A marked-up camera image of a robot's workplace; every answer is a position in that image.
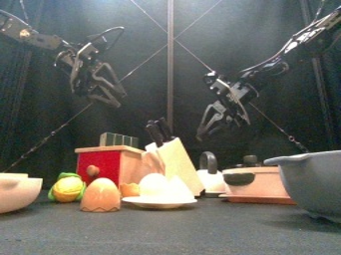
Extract white pointed toy egg half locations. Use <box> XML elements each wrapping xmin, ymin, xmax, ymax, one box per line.
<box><xmin>161</xmin><ymin>174</ymin><xmax>195</xmax><ymax>201</ymax></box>

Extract white round plate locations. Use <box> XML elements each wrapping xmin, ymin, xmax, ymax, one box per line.
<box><xmin>121</xmin><ymin>195</ymin><xmax>198</xmax><ymax>210</ymax></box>

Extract small orange egg shell piece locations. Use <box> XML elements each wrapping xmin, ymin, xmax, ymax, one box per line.
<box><xmin>119</xmin><ymin>182</ymin><xmax>141</xmax><ymax>198</ymax></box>

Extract tan toy egg shell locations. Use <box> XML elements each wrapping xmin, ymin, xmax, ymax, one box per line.
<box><xmin>78</xmin><ymin>177</ymin><xmax>123</xmax><ymax>213</ymax></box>

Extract grey toy bread slices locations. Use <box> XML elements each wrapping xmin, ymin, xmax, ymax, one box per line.
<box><xmin>99</xmin><ymin>131</ymin><xmax>140</xmax><ymax>149</ymax></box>

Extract cream wooden knife block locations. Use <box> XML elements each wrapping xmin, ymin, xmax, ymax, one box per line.
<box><xmin>140</xmin><ymin>136</ymin><xmax>204</xmax><ymax>197</ymax></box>

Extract wooden toy pot with lid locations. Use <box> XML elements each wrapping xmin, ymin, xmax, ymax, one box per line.
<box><xmin>218</xmin><ymin>154</ymin><xmax>298</xmax><ymax>205</ymax></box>

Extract red wooden toy toaster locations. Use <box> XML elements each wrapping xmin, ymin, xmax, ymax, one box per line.
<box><xmin>73</xmin><ymin>144</ymin><xmax>148</xmax><ymax>189</ymax></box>

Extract grey blue bowl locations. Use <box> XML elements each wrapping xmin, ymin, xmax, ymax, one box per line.
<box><xmin>262</xmin><ymin>149</ymin><xmax>341</xmax><ymax>224</ymax></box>

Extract yellow green toy corn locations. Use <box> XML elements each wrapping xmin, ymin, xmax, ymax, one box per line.
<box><xmin>46</xmin><ymin>171</ymin><xmax>88</xmax><ymax>203</ymax></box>

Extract white bowl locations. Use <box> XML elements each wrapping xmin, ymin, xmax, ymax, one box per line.
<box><xmin>0</xmin><ymin>172</ymin><xmax>45</xmax><ymax>215</ymax></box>

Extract black toy knife handle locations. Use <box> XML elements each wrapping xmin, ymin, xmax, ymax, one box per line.
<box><xmin>145</xmin><ymin>120</ymin><xmax>165</xmax><ymax>148</ymax></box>
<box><xmin>157</xmin><ymin>117</ymin><xmax>175</xmax><ymax>141</ymax></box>

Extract vertical metal frame pole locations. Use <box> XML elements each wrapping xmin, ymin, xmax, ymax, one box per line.
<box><xmin>167</xmin><ymin>0</ymin><xmax>175</xmax><ymax>134</ymax></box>

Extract white toy kettle black handle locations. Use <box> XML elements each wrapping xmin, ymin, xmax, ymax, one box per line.
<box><xmin>195</xmin><ymin>150</ymin><xmax>228</xmax><ymax>195</ymax></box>

